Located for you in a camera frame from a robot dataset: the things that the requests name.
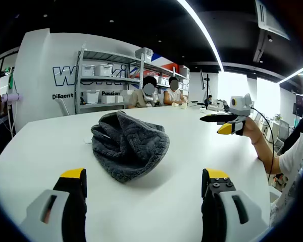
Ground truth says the grey plastic crate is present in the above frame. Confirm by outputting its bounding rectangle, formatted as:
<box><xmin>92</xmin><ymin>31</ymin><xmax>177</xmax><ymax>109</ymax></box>
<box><xmin>135</xmin><ymin>47</ymin><xmax>154</xmax><ymax>63</ymax></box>

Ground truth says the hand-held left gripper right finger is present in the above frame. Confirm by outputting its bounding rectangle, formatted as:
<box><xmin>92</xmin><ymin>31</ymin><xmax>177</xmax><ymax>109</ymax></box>
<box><xmin>201</xmin><ymin>168</ymin><xmax>270</xmax><ymax>242</ymax></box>

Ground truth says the person's white t-shirt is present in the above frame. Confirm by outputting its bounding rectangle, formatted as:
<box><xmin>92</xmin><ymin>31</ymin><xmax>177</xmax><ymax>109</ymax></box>
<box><xmin>269</xmin><ymin>120</ymin><xmax>303</xmax><ymax>227</ymax></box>

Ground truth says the dark counter cabinet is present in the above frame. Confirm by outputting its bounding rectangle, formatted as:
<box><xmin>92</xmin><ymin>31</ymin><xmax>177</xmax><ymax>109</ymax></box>
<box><xmin>0</xmin><ymin>118</ymin><xmax>16</xmax><ymax>174</ymax></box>

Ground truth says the white table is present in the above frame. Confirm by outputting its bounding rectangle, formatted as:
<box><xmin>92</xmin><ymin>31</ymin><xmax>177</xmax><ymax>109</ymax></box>
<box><xmin>0</xmin><ymin>102</ymin><xmax>272</xmax><ymax>242</ymax></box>

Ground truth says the lilac rolled mat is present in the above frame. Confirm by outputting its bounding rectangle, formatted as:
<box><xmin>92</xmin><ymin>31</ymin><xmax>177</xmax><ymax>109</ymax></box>
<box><xmin>2</xmin><ymin>93</ymin><xmax>25</xmax><ymax>103</ymax></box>

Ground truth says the grey metal shelf rack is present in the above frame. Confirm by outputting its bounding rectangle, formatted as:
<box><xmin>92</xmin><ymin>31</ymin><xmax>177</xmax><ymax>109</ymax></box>
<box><xmin>130</xmin><ymin>59</ymin><xmax>191</xmax><ymax>101</ymax></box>
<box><xmin>74</xmin><ymin>47</ymin><xmax>144</xmax><ymax>115</ymax></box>

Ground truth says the grey towel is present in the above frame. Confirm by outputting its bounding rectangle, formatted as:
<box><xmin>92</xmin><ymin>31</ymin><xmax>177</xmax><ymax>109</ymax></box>
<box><xmin>90</xmin><ymin>110</ymin><xmax>171</xmax><ymax>184</ymax></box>

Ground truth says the person's right hand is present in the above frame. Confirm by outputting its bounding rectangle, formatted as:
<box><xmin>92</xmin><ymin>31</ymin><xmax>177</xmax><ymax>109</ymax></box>
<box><xmin>242</xmin><ymin>117</ymin><xmax>264</xmax><ymax>145</ymax></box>

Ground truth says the white office chair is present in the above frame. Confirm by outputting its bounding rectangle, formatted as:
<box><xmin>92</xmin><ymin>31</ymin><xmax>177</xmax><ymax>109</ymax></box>
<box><xmin>277</xmin><ymin>118</ymin><xmax>291</xmax><ymax>142</ymax></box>

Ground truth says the long ceiling light strip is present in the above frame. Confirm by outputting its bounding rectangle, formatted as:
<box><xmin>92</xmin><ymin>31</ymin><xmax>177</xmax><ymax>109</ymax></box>
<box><xmin>176</xmin><ymin>0</ymin><xmax>225</xmax><ymax>73</ymax></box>

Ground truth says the black tripod stand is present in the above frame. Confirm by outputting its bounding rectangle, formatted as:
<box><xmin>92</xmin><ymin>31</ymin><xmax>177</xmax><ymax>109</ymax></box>
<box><xmin>199</xmin><ymin>69</ymin><xmax>212</xmax><ymax>106</ymax></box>

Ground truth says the dark computer monitor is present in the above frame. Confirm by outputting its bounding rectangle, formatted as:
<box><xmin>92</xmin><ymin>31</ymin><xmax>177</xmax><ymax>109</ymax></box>
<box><xmin>294</xmin><ymin>93</ymin><xmax>303</xmax><ymax>116</ymax></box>

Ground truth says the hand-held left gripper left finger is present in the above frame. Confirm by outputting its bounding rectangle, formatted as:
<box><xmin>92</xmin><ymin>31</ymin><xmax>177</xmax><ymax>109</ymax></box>
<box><xmin>20</xmin><ymin>167</ymin><xmax>88</xmax><ymax>242</ymax></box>

